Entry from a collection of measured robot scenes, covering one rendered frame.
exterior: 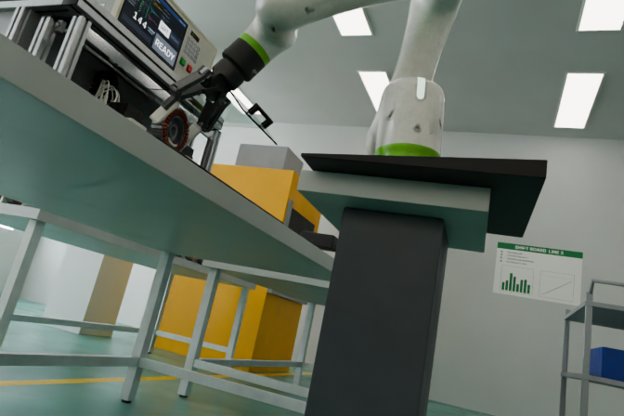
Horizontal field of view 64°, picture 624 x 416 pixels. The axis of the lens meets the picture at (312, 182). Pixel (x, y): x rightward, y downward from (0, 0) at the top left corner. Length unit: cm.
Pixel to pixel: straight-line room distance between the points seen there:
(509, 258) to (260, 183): 306
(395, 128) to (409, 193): 20
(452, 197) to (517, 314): 548
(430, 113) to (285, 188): 408
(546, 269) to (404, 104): 545
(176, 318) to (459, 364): 316
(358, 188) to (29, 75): 51
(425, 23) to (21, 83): 92
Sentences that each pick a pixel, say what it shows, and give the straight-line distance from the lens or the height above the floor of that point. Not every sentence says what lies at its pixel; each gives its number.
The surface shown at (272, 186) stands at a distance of 510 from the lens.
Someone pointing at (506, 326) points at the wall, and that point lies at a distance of 626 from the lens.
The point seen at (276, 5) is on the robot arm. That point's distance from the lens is 110.
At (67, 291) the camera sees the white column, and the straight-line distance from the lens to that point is 551.
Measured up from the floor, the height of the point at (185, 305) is 45.
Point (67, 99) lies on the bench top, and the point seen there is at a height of 72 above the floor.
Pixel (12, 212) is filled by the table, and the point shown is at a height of 71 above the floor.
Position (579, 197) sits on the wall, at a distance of 661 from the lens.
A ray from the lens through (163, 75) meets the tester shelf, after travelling 153.
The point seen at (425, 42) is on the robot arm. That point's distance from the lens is 130.
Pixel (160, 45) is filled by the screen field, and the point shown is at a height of 117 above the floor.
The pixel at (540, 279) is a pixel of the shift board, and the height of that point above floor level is 152.
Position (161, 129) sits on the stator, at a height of 83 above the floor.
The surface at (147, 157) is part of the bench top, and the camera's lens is 92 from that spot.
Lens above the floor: 49
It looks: 16 degrees up
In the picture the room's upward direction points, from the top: 12 degrees clockwise
